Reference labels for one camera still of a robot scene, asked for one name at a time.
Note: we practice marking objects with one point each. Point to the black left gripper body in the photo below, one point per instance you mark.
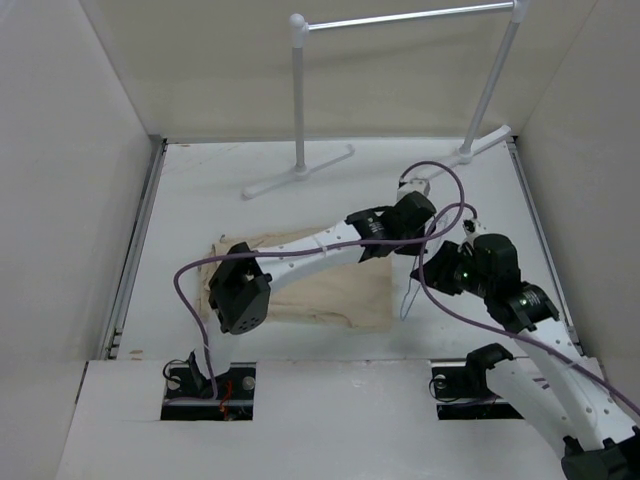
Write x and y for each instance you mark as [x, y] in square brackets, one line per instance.
[408, 248]

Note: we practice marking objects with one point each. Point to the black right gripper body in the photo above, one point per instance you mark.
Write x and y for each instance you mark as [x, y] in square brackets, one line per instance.
[455, 271]

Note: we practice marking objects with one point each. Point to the beige trousers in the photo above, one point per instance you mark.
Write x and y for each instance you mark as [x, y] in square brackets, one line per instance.
[355, 296]

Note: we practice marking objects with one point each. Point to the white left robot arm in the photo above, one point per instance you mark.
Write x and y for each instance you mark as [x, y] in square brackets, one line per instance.
[245, 279]

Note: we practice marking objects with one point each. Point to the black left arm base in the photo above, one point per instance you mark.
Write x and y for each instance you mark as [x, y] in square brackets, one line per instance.
[188, 394]

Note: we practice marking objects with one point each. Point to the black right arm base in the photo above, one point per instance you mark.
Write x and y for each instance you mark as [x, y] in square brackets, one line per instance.
[460, 388]

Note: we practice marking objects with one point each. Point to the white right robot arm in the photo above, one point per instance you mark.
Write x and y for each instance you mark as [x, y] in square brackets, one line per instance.
[575, 412]

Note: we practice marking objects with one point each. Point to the white clothes rack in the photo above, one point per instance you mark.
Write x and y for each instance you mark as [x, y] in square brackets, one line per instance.
[420, 73]

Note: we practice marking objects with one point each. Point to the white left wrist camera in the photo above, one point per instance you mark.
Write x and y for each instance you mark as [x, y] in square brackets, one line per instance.
[416, 184]

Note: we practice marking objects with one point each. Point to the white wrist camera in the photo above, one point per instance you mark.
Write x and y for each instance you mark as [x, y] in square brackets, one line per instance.
[473, 230]
[416, 184]

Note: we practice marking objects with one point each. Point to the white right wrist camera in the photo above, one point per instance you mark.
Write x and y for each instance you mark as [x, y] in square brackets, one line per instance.
[473, 230]

